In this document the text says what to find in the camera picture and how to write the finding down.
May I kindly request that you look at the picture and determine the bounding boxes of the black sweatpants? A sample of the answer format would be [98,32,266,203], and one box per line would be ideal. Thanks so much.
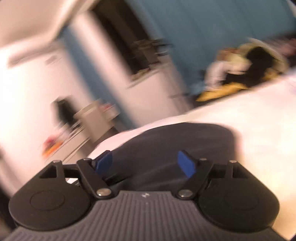
[102,123,236,193]

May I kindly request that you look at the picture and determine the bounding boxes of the pile of clothes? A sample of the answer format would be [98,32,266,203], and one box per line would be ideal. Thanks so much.
[195,36,295,105]

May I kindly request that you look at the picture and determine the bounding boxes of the white dresser desk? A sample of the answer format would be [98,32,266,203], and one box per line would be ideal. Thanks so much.
[1,126,94,196]

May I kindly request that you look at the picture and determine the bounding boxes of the black vanity mirror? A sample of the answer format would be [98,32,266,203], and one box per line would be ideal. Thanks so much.
[52,97,78,126]

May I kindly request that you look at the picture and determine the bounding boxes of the dark window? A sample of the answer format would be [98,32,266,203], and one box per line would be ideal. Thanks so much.
[91,0,163,77]

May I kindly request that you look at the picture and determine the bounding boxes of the narrow blue curtain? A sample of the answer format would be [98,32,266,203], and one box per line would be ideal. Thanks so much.
[59,27,136,128]

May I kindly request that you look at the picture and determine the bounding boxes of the large blue curtain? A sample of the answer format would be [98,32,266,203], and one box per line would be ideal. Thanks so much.
[128,0,295,95]

